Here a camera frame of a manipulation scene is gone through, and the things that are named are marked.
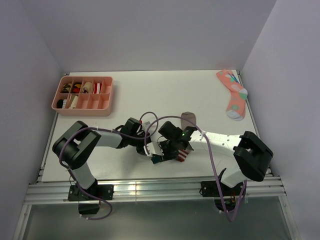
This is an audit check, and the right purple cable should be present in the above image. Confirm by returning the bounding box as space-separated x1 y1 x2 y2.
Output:
143 115 248 223

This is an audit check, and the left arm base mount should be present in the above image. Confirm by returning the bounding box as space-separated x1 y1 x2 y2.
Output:
67 183 114 220

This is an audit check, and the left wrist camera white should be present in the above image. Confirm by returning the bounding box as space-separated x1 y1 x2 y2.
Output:
141 121 151 132

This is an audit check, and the purple cable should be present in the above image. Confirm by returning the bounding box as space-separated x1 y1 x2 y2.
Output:
58 111 161 221
143 115 248 223

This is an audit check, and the rolled black white sock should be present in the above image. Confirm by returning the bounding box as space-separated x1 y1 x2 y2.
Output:
56 99 67 109

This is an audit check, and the rolled red white sock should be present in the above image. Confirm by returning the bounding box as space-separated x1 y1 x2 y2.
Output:
93 82 102 94

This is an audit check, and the rolled dark red sock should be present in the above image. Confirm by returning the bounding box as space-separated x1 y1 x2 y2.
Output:
71 82 82 94

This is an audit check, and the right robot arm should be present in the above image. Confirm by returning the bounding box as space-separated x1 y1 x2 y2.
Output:
158 121 274 195

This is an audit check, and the aluminium rail frame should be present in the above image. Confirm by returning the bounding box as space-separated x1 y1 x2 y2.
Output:
13 70 301 240

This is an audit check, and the pink patterned sock pair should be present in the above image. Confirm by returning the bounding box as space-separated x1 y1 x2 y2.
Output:
216 69 248 121

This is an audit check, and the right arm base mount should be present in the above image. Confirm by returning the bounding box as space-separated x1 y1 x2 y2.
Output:
199 180 243 211

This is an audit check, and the taupe sock red striped cuff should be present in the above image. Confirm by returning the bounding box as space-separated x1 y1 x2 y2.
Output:
176 111 197 162

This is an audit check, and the rolled tan pink sock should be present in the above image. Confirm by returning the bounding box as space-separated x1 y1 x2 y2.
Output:
81 82 92 94

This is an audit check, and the rolled beige sock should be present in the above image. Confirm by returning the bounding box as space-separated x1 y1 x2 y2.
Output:
68 94 79 109

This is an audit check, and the pink divided organizer tray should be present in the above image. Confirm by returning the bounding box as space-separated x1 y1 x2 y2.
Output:
51 75 114 117

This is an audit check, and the rolled brown black sock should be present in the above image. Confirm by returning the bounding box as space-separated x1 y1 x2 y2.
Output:
60 83 72 94

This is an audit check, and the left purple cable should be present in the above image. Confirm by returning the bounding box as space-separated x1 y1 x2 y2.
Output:
58 111 161 221

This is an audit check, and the dark green patterned sock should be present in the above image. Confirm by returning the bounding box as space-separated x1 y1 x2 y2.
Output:
151 154 163 165

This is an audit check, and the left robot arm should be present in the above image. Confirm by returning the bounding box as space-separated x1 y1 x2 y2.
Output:
52 117 151 200

